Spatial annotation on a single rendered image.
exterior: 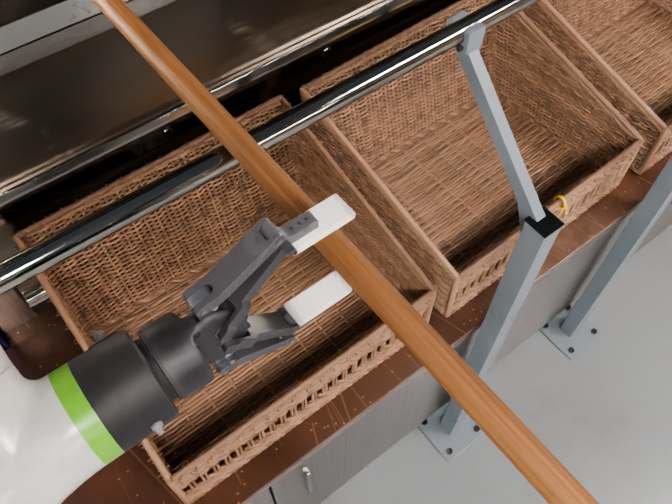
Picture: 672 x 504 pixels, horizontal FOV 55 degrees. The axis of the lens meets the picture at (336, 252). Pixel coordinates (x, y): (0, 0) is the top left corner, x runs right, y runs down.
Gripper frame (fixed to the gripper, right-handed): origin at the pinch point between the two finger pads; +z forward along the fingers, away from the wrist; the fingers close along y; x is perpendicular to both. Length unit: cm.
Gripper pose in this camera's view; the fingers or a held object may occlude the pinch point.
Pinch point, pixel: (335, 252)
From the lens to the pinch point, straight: 64.2
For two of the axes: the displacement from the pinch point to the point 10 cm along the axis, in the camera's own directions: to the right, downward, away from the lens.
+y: 0.0, 5.5, 8.4
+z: 7.9, -5.1, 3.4
